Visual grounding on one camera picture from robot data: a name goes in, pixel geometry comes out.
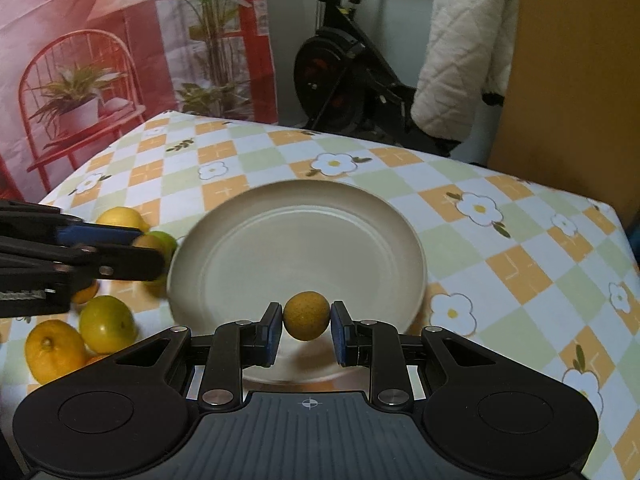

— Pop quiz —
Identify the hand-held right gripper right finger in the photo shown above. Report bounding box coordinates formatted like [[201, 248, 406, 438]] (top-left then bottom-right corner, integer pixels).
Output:
[[330, 301, 501, 411]]

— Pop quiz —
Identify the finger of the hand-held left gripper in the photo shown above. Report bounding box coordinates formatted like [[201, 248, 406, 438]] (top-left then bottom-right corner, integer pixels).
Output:
[[0, 235, 166, 319], [0, 200, 146, 248]]

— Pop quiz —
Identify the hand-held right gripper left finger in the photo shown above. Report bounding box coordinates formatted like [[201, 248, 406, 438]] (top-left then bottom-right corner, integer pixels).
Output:
[[102, 302, 284, 413]]

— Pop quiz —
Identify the yellow lemon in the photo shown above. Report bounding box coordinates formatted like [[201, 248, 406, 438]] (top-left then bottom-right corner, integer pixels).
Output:
[[25, 321, 88, 383], [95, 207, 151, 233]]

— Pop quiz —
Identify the green apple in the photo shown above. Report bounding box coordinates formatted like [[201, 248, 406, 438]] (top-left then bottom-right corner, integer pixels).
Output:
[[131, 231, 179, 301], [79, 296, 138, 356]]

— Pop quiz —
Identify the beige round plate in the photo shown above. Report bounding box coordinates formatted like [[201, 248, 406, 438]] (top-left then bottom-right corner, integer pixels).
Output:
[[166, 180, 428, 385]]

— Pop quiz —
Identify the checkered floral tablecloth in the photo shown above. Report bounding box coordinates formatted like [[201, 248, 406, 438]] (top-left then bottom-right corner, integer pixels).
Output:
[[0, 110, 640, 480]]

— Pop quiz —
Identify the red printed backdrop cloth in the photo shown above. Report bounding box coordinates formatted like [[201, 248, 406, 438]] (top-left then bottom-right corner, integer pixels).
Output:
[[0, 0, 278, 201]]

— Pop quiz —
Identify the black exercise bike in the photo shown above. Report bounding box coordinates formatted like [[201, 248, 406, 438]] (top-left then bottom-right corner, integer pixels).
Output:
[[292, 0, 506, 158]]

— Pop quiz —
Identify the white quilted blanket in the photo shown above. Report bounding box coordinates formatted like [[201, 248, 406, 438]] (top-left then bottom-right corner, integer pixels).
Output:
[[411, 0, 521, 143]]

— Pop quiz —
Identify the wooden panel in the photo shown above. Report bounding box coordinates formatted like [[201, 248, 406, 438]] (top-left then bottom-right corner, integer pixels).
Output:
[[487, 0, 640, 233]]

